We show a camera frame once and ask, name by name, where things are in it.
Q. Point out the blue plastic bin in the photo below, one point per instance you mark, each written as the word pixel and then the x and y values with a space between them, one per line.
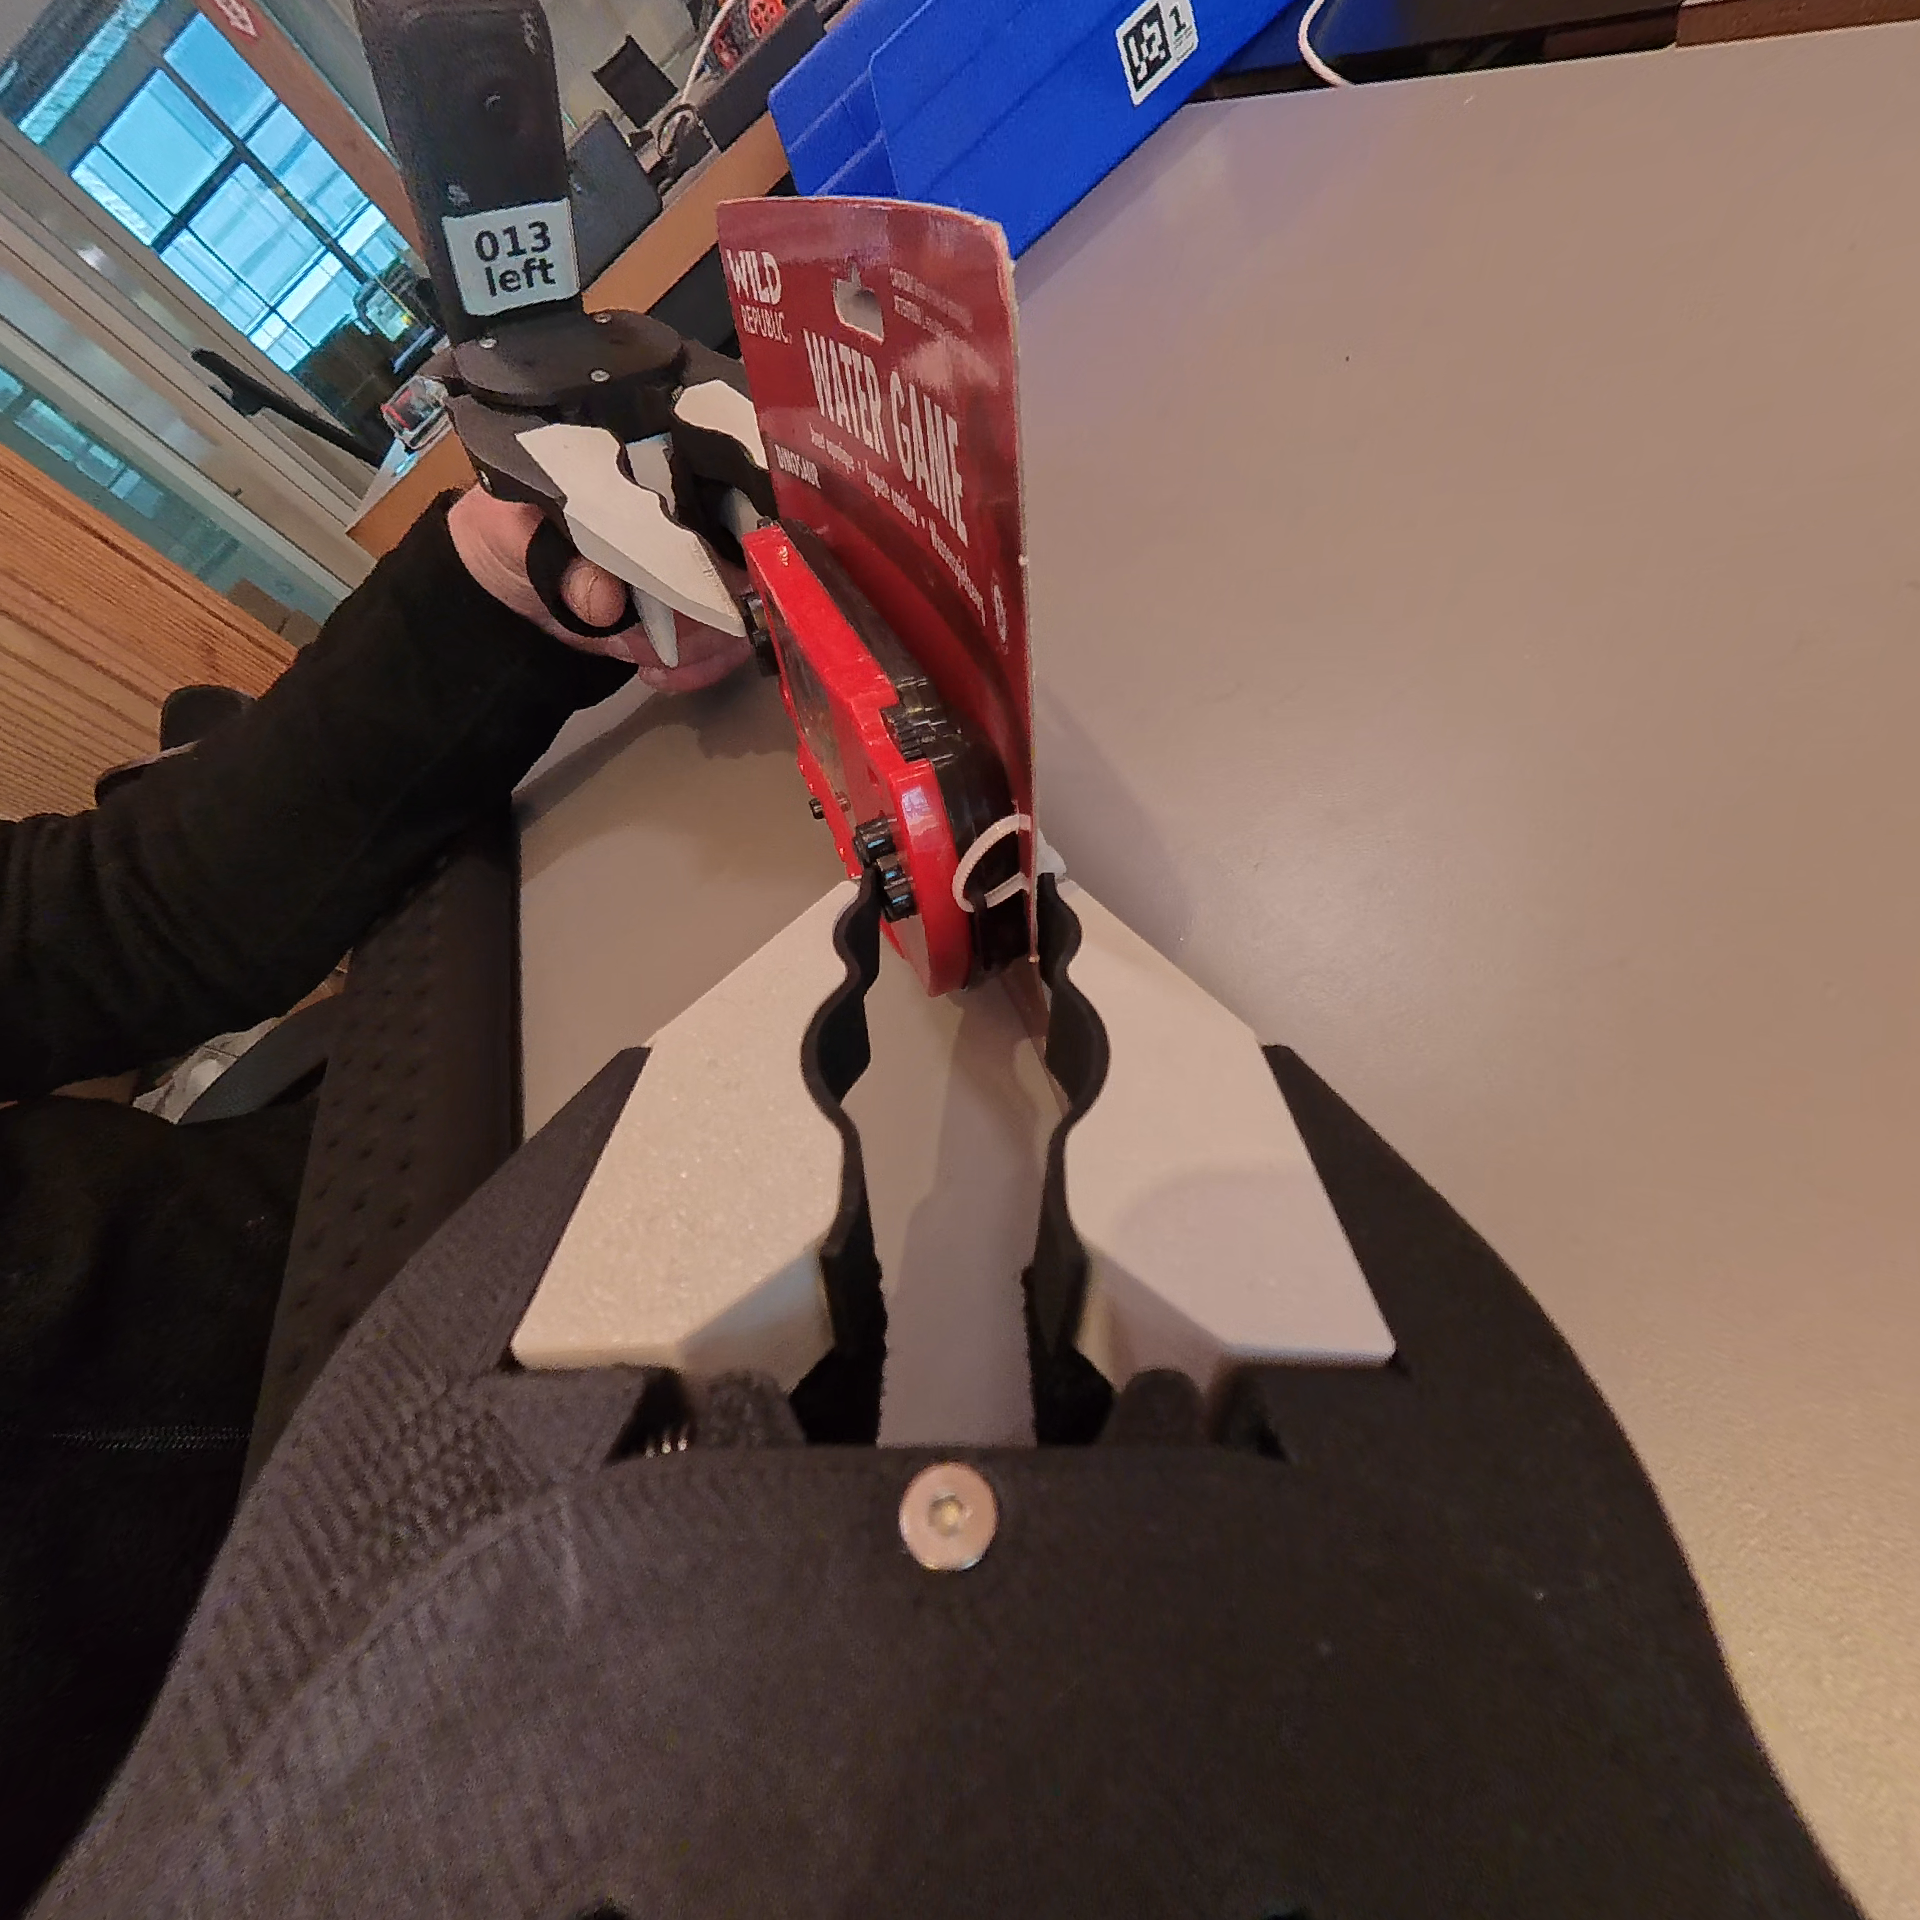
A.
pixel 819 113

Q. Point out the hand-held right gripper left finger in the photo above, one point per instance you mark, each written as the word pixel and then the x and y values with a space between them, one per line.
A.
pixel 691 1200

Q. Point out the black desk mat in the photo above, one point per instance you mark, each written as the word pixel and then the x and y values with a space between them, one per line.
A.
pixel 1500 23

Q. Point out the person's left hand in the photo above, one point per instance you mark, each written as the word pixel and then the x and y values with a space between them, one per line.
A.
pixel 495 554

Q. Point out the blue bin with tag sticker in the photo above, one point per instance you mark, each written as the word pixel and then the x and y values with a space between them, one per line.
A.
pixel 1021 104

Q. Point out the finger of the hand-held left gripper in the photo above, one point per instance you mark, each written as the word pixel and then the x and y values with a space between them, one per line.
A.
pixel 630 525
pixel 721 421

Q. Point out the person's left forearm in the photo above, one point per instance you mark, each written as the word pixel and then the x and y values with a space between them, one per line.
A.
pixel 255 840

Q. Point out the person's black clothing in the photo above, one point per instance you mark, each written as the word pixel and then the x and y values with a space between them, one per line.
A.
pixel 120 1424

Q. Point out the black chair armrest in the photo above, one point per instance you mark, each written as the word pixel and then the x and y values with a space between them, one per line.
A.
pixel 173 742

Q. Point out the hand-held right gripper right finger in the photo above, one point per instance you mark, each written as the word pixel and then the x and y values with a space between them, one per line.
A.
pixel 1215 1200

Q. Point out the red handheld toy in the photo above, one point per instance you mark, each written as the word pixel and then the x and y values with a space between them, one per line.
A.
pixel 900 451

